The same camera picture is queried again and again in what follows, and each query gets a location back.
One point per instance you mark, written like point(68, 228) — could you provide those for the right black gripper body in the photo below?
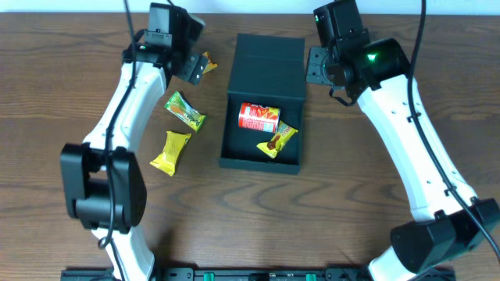
point(316, 68)

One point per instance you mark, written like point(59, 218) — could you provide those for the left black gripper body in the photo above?
point(192, 67)

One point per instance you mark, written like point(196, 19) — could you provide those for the orange cracker snack packet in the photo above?
point(211, 65)

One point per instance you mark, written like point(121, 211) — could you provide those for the yellow brown chocolate snack packet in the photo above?
point(283, 134)

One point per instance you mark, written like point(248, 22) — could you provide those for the red Pringles can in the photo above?
point(258, 117)

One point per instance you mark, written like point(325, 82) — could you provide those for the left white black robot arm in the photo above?
point(102, 180)

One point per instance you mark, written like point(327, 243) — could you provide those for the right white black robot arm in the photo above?
point(448, 218)

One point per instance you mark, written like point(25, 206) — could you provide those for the green orange snack packet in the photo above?
point(178, 106)

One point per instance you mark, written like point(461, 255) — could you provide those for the dark green open gift box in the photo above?
point(266, 71)

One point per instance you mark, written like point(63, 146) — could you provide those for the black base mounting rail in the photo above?
point(329, 274)

